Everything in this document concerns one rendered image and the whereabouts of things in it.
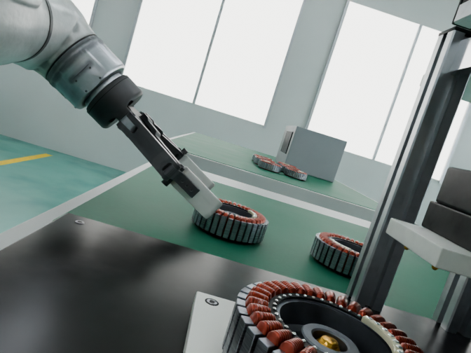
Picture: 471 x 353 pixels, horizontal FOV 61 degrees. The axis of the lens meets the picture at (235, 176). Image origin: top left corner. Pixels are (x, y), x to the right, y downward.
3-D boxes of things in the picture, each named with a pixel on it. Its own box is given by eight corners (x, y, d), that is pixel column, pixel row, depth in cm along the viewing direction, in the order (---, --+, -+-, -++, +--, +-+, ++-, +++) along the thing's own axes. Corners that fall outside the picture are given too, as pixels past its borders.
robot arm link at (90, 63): (36, 79, 49) (72, 115, 51) (89, 29, 49) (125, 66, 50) (59, 84, 58) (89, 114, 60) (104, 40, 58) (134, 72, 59)
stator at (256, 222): (191, 232, 54) (199, 206, 53) (190, 211, 65) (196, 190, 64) (268, 253, 56) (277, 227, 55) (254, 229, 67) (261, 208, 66)
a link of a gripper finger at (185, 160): (172, 167, 64) (172, 166, 65) (202, 197, 66) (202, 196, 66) (185, 154, 64) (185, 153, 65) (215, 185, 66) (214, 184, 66)
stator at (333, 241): (341, 253, 68) (348, 233, 68) (397, 286, 59) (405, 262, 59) (294, 248, 62) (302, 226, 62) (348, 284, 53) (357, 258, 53)
